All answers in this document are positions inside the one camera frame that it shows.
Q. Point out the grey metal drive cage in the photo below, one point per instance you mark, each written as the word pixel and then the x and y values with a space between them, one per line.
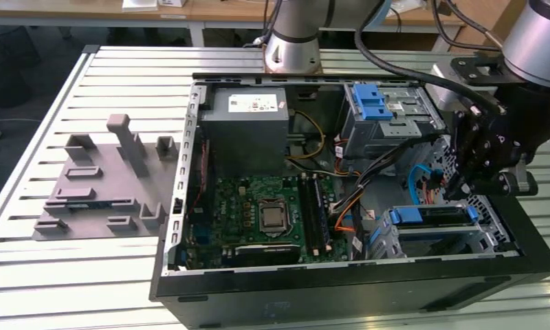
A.
pixel 362 137

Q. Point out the black RAM slot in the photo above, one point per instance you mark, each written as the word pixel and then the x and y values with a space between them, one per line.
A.
pixel 306 206

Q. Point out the wooden cabinet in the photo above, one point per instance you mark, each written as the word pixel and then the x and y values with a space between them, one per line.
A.
pixel 503 13

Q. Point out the black graphics card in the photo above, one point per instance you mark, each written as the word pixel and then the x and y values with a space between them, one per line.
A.
pixel 265 252

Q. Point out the grey parts rack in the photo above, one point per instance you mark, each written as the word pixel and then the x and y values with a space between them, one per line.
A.
pixel 105 178

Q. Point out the grey power supply unit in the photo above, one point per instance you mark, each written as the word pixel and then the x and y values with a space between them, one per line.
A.
pixel 242 144

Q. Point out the wooden desk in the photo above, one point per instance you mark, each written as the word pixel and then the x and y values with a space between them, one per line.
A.
pixel 201 15

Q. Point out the CPU socket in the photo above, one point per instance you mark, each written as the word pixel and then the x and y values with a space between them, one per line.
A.
pixel 260 220

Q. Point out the RAM stick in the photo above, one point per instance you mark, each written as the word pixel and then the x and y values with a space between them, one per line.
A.
pixel 322 220
pixel 86 206

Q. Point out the black bin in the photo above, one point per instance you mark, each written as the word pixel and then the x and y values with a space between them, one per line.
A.
pixel 9 68

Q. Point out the silver CPU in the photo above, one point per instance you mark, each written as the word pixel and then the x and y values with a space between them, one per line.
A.
pixel 273 218

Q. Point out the black open PC case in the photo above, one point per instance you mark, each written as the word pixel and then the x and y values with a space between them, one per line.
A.
pixel 348 299

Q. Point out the green motherboard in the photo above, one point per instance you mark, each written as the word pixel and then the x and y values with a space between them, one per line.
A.
pixel 238 192

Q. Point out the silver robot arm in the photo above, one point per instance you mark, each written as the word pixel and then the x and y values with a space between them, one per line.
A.
pixel 293 34

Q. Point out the blue plastic drive latch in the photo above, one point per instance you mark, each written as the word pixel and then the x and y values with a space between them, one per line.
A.
pixel 370 103

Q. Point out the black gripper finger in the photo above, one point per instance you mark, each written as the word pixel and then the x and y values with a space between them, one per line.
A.
pixel 471 144
pixel 503 184

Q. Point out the clear plastic bag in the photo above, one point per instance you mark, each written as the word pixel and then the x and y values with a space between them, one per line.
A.
pixel 407 7

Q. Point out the white box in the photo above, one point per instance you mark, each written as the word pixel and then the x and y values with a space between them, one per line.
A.
pixel 140 5

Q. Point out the grey metal disk bay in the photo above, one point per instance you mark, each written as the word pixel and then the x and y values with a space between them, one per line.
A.
pixel 439 233

